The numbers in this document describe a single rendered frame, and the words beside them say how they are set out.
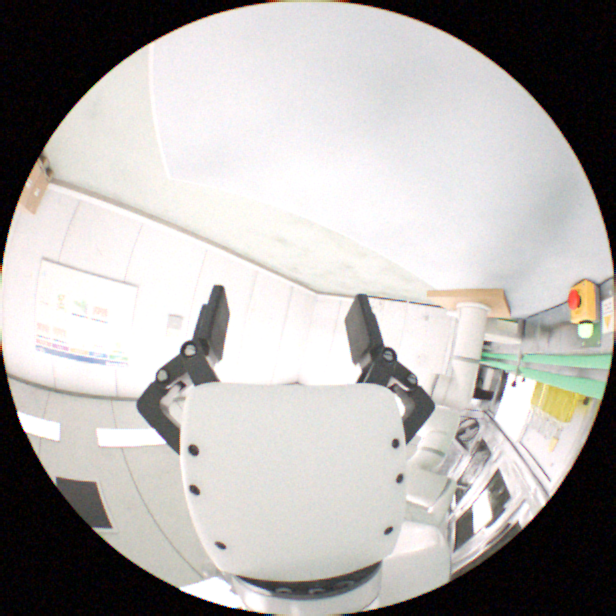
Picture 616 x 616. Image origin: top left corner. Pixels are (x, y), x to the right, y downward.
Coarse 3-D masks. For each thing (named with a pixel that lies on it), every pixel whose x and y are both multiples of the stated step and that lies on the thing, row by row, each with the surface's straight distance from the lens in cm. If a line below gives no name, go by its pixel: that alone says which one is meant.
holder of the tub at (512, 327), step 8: (488, 320) 85; (496, 320) 86; (504, 320) 88; (512, 320) 90; (520, 320) 92; (488, 328) 84; (496, 328) 86; (504, 328) 88; (512, 328) 90; (520, 328) 92; (512, 336) 89; (520, 336) 91
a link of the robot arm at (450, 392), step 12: (456, 360) 62; (468, 360) 61; (456, 372) 62; (468, 372) 61; (444, 384) 62; (456, 384) 62; (468, 384) 62; (432, 396) 63; (444, 396) 62; (456, 396) 62; (468, 396) 63; (456, 408) 65
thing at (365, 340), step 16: (352, 304) 14; (368, 304) 13; (352, 320) 14; (368, 320) 12; (352, 336) 14; (368, 336) 11; (352, 352) 14; (368, 352) 12; (368, 368) 12; (400, 368) 12; (400, 384) 12; (416, 384) 12
